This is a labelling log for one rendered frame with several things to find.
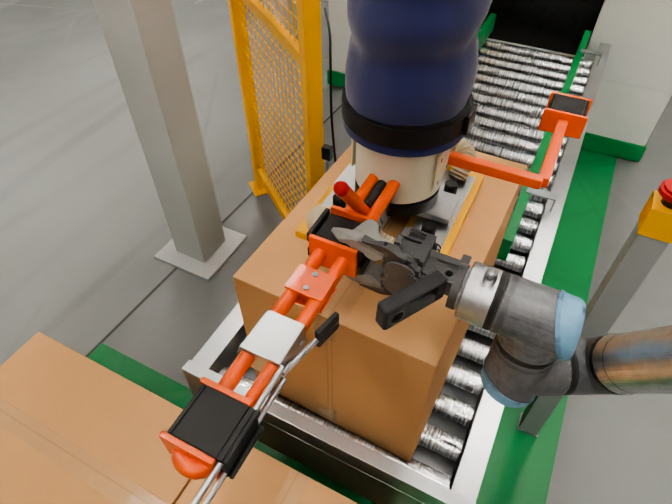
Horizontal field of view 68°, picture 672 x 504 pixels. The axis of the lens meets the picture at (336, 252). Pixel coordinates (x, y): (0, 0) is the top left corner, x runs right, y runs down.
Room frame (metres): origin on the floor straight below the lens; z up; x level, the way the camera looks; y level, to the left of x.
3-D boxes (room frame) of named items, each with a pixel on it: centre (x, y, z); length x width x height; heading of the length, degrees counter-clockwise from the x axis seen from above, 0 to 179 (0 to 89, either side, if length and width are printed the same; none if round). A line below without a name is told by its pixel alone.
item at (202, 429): (0.26, 0.15, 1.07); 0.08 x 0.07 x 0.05; 154
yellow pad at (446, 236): (0.75, -0.21, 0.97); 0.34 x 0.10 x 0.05; 154
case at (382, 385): (0.77, -0.13, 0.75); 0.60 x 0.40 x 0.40; 152
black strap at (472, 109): (0.79, -0.13, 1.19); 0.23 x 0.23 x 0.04
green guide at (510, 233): (1.70, -0.89, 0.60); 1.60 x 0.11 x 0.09; 153
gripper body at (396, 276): (0.51, -0.14, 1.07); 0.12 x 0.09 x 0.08; 63
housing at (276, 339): (0.38, 0.08, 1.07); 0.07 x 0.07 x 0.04; 64
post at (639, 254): (0.75, -0.66, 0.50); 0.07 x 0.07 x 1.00; 63
